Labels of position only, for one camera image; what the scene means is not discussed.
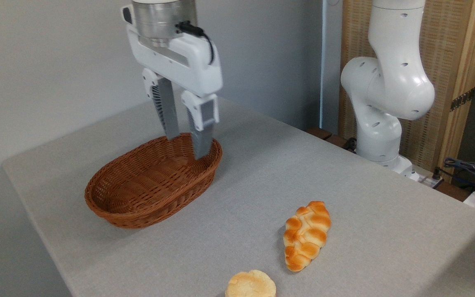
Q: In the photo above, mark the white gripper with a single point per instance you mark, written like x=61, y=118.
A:
x=198, y=62

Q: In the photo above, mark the braided bread loaf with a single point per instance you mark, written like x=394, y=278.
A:
x=305, y=237

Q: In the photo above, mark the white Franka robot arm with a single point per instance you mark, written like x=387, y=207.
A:
x=394, y=82

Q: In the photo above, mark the round bread bun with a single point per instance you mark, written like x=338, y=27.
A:
x=250, y=285

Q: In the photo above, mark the brown wicker basket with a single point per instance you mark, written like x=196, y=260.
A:
x=138, y=181

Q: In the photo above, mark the wooden woven folding screen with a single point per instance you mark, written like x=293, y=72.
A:
x=447, y=45

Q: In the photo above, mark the brass screen hinge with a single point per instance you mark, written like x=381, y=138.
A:
x=462, y=100

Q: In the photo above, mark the white vertical wall duct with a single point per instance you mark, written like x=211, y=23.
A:
x=328, y=62

